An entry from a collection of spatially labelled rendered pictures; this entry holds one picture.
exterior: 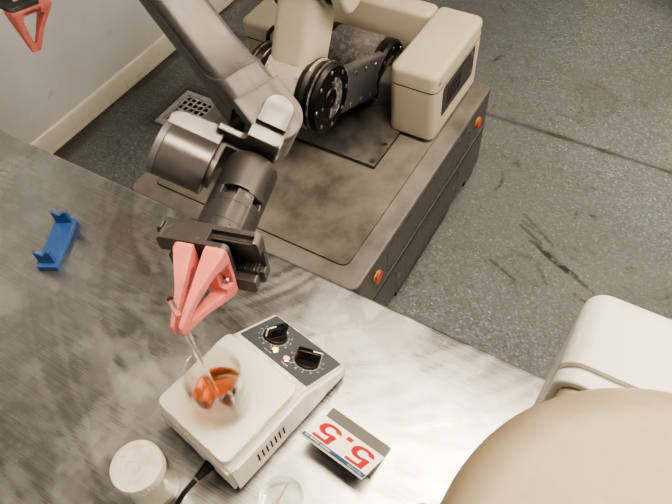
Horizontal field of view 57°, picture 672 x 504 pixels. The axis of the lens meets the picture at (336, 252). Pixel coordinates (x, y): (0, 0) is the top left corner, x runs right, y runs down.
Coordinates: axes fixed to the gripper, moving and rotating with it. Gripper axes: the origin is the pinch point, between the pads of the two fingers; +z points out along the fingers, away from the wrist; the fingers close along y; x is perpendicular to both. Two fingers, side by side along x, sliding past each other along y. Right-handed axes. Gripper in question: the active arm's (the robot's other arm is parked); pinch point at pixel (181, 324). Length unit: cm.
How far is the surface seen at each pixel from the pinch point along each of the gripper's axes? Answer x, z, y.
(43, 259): 26, -19, -38
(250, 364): 19.4, -6.1, 1.1
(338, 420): 27.8, -4.8, 11.9
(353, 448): 26.3, -1.3, 14.8
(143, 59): 98, -156, -110
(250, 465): 23.8, 4.2, 3.9
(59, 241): 27, -23, -38
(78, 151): 104, -109, -116
